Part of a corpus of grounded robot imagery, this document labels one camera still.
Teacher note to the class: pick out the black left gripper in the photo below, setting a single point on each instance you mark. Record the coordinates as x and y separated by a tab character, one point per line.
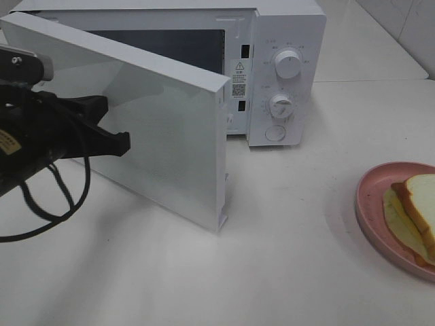
38	128

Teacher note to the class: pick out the white microwave door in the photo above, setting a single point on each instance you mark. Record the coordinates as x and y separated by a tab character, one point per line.
175	114

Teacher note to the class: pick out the white round door button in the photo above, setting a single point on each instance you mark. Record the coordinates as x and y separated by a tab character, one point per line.
275	133

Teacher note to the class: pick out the white timer knob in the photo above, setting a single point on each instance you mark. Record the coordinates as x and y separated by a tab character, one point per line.
281	106

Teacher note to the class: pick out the pink speckled plate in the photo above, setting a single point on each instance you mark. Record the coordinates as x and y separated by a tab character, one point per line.
370	215

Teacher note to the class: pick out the toy bread cheese sandwich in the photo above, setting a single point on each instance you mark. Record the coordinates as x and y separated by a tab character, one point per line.
408	208

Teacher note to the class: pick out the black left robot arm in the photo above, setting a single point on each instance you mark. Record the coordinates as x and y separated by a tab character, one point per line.
39	128

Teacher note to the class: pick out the white warning label sticker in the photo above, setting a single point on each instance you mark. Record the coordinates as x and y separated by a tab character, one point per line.
240	71

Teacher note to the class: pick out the white microwave oven body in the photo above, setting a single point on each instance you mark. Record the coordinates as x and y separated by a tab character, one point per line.
207	35

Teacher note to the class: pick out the white upper power knob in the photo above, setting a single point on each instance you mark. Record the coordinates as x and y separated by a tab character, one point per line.
287	64

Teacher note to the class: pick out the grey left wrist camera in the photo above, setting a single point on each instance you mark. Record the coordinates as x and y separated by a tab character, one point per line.
24	68

